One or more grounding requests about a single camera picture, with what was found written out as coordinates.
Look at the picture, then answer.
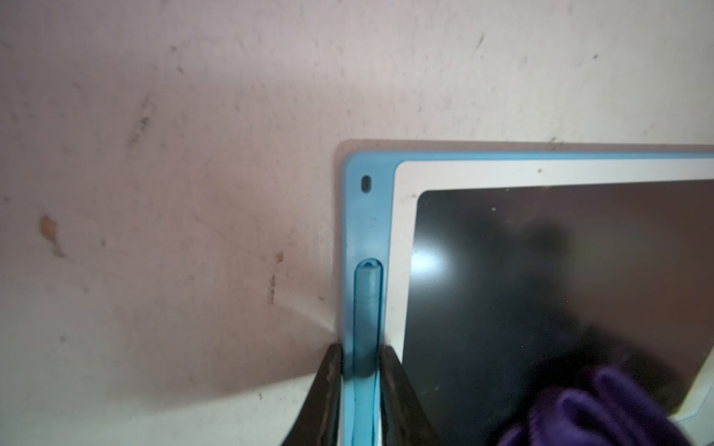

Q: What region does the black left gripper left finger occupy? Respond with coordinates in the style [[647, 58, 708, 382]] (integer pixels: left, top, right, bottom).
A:
[[282, 344, 343, 446]]

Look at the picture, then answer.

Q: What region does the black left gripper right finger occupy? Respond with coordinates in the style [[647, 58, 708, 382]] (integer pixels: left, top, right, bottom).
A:
[[379, 346, 443, 446]]

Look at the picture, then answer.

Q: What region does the blue white drawing tablet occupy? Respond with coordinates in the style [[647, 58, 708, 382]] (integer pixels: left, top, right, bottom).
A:
[[342, 152, 713, 445]]

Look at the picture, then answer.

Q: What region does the purple microfiber cloth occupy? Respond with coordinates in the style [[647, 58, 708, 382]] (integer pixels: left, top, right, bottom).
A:
[[498, 366, 690, 446]]

